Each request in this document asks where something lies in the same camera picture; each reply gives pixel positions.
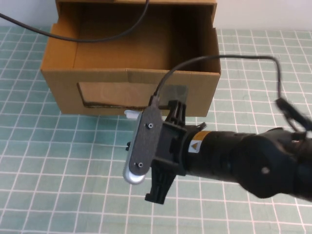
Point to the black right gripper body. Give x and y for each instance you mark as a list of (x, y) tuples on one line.
[(168, 146)]

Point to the cardboard drawer with window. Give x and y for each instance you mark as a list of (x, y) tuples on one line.
[(61, 92)]

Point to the cardboard shoe box shell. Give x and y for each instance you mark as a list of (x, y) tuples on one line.
[(214, 13)]

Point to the green checkered tablecloth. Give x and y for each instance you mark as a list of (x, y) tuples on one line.
[(73, 182)]

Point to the silver wrist camera black plate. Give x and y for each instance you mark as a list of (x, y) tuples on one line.
[(146, 146)]

